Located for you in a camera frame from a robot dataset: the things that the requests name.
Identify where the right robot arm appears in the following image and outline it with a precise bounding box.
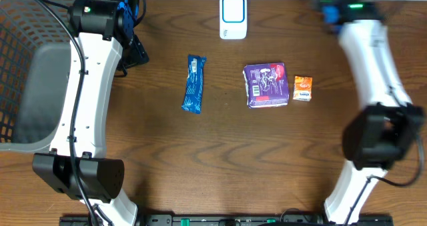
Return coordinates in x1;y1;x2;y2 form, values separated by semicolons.
314;0;426;225

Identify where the grey plastic mesh basket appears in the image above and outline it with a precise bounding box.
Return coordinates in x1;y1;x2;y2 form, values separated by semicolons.
1;0;75;153

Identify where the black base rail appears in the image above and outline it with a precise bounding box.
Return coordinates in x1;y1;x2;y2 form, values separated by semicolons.
59;212;394;226

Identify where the blue snack bar wrapper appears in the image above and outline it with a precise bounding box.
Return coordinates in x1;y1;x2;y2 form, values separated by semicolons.
181;55;207;114

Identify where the red purple snack packet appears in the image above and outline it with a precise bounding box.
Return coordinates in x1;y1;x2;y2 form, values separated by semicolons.
243;63;290;109

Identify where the small orange snack packet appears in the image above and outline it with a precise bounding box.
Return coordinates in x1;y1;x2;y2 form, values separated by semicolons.
293;75;313;101

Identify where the white barcode scanner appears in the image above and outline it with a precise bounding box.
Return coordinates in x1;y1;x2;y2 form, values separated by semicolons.
220;0;248;40

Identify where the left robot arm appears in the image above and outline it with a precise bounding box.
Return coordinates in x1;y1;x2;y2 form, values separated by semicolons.
33;0;149;225

